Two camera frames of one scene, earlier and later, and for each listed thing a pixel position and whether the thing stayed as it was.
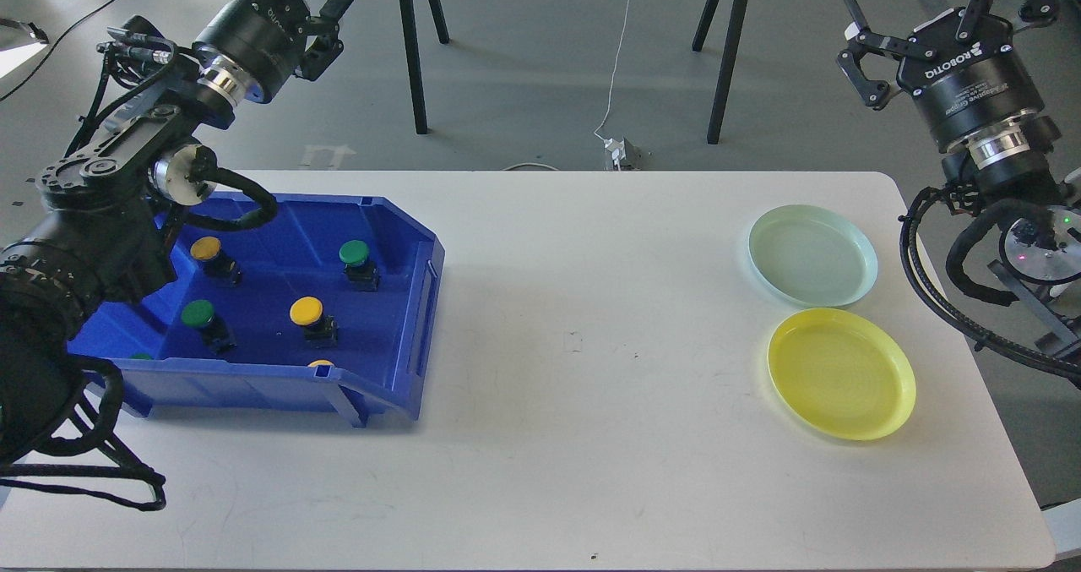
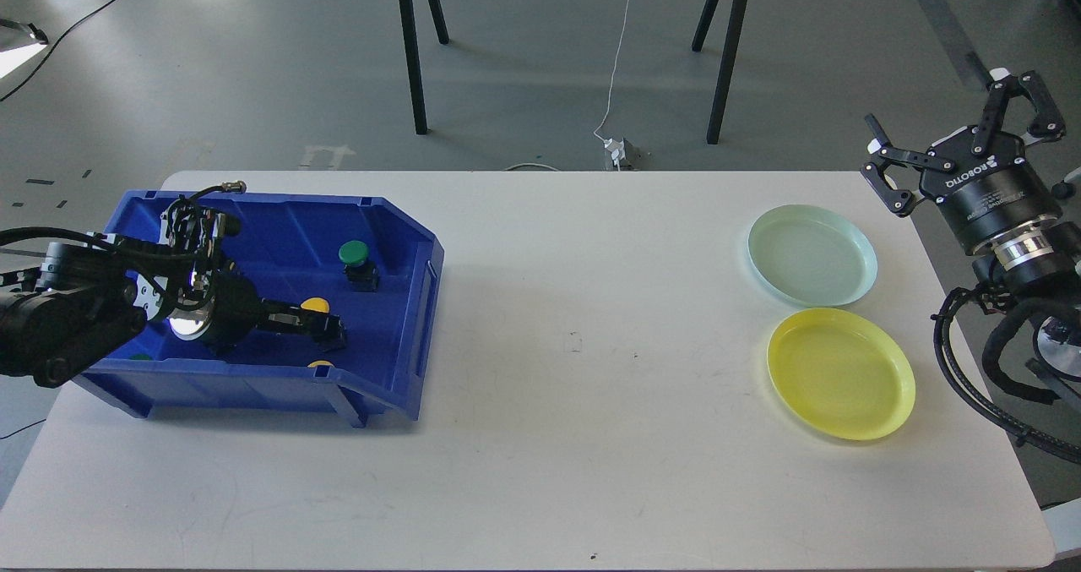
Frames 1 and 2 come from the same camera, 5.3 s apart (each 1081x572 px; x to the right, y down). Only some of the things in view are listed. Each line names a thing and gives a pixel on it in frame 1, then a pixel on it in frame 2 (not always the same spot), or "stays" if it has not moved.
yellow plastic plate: x=843 y=373 stays
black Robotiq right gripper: x=974 y=84 -> x=990 y=187
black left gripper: x=258 y=34 -> x=225 y=312
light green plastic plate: x=813 y=255 stays
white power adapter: x=618 y=150 stays
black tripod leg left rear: x=435 y=2 stays
